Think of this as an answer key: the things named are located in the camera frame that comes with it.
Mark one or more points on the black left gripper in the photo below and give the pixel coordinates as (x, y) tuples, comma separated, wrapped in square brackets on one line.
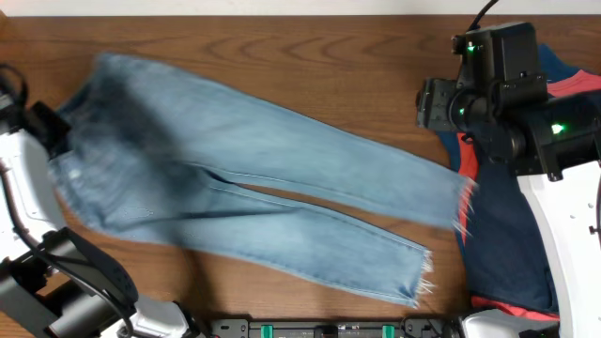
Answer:
[(62, 128)]

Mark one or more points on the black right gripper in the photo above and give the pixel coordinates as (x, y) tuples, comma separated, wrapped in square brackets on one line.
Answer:
[(436, 102)]

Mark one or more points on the light blue denim jeans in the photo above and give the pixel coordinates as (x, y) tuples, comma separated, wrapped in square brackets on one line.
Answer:
[(157, 154)]

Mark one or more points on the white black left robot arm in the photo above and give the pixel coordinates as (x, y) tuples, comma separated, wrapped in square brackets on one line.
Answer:
[(54, 283)]

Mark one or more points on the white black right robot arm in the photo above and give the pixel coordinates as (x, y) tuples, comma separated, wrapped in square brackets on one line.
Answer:
[(508, 107)]

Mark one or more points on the navy and red t-shirt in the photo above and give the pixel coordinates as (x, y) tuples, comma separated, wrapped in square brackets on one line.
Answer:
[(503, 252)]

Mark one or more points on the black rail with green clips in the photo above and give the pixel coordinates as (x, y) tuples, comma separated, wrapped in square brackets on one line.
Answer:
[(411, 327)]

